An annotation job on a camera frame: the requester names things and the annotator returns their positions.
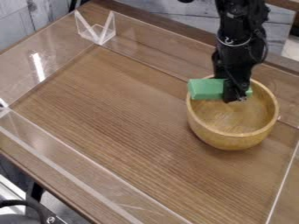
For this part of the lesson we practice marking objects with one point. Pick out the brown wooden bowl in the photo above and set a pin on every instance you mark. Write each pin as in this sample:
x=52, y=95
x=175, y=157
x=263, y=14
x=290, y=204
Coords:
x=238, y=125

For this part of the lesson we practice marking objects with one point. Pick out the black metal base bracket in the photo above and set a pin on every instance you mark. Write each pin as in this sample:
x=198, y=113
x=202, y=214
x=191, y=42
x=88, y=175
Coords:
x=47, y=216

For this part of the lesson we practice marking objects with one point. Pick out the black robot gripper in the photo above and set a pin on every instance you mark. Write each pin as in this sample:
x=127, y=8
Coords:
x=234, y=59

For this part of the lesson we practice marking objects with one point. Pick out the green rectangular block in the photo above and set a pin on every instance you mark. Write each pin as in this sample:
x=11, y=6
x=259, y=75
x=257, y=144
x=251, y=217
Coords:
x=206, y=89

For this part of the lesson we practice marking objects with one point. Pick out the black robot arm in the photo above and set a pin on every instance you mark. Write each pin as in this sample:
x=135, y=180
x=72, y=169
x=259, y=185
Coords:
x=241, y=19

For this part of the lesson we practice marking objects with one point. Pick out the black table leg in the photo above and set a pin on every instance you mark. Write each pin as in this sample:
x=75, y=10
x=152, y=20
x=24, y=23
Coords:
x=35, y=192

